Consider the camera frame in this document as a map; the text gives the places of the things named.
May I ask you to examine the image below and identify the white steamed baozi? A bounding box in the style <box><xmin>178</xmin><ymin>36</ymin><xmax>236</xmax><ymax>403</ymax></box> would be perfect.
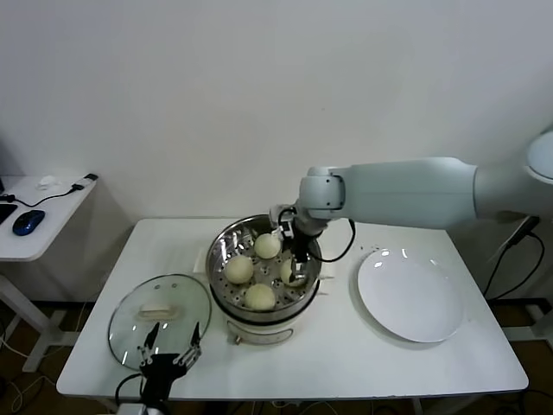
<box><xmin>279</xmin><ymin>258</ymin><xmax>308</xmax><ymax>289</ymax></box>
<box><xmin>244</xmin><ymin>283</ymin><xmax>277</xmax><ymax>312</ymax></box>
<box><xmin>224</xmin><ymin>255</ymin><xmax>254</xmax><ymax>285</ymax></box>
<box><xmin>253</xmin><ymin>233</ymin><xmax>282</xmax><ymax>260</ymax></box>

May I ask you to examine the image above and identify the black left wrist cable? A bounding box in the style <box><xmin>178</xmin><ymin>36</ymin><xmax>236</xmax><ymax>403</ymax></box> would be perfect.
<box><xmin>114</xmin><ymin>373</ymin><xmax>146</xmax><ymax>405</ymax></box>

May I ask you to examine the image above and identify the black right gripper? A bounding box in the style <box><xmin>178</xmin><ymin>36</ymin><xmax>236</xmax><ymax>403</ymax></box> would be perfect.
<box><xmin>289</xmin><ymin>218</ymin><xmax>325</xmax><ymax>283</ymax></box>

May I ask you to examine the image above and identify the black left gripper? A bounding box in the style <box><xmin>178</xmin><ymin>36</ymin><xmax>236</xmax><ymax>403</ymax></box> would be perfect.
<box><xmin>137</xmin><ymin>320</ymin><xmax>204</xmax><ymax>407</ymax></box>

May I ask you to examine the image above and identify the round glass pot lid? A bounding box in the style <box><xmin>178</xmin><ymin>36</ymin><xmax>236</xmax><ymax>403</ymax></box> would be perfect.
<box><xmin>106</xmin><ymin>273</ymin><xmax>212</xmax><ymax>372</ymax></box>

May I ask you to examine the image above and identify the black cable with adapter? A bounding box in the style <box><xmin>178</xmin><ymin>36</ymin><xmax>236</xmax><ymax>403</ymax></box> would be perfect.
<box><xmin>0</xmin><ymin>173</ymin><xmax>98</xmax><ymax>208</ymax></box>

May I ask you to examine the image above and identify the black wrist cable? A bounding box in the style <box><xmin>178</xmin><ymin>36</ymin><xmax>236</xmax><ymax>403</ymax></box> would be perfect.
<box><xmin>317</xmin><ymin>218</ymin><xmax>357</xmax><ymax>264</ymax></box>
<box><xmin>114</xmin><ymin>373</ymin><xmax>146</xmax><ymax>405</ymax></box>

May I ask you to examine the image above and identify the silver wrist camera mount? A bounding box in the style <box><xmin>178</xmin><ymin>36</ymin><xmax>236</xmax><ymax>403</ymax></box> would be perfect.
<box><xmin>116</xmin><ymin>402</ymin><xmax>168</xmax><ymax>415</ymax></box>
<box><xmin>268</xmin><ymin>205</ymin><xmax>299</xmax><ymax>239</ymax></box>

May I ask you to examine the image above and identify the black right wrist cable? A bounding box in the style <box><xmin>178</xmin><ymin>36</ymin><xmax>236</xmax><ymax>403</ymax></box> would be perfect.
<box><xmin>317</xmin><ymin>218</ymin><xmax>357</xmax><ymax>264</ymax></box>

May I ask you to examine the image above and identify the black power cable with plug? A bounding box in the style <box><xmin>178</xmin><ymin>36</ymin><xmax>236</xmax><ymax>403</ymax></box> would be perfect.
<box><xmin>482</xmin><ymin>215</ymin><xmax>545</xmax><ymax>302</ymax></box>

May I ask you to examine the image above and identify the white round plate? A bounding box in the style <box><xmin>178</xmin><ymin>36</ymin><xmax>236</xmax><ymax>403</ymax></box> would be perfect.
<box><xmin>356</xmin><ymin>247</ymin><xmax>466</xmax><ymax>344</ymax></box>

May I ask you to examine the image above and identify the white side desk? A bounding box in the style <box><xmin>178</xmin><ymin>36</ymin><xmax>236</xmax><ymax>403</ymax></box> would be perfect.
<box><xmin>0</xmin><ymin>175</ymin><xmax>99</xmax><ymax>373</ymax></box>

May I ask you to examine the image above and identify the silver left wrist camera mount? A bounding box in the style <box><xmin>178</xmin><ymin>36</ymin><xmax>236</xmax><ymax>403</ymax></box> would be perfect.
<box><xmin>116</xmin><ymin>402</ymin><xmax>168</xmax><ymax>415</ymax></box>

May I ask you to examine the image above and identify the blue computer mouse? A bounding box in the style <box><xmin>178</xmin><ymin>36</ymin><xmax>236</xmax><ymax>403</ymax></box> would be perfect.
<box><xmin>11</xmin><ymin>209</ymin><xmax>46</xmax><ymax>237</ymax></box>

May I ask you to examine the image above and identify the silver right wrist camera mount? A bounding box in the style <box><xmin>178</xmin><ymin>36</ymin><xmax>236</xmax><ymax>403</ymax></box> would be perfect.
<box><xmin>268</xmin><ymin>205</ymin><xmax>299</xmax><ymax>239</ymax></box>

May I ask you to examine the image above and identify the stainless steel steamer basket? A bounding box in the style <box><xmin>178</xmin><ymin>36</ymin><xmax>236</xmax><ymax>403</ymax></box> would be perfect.
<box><xmin>205</xmin><ymin>214</ymin><xmax>323</xmax><ymax>323</ymax></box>

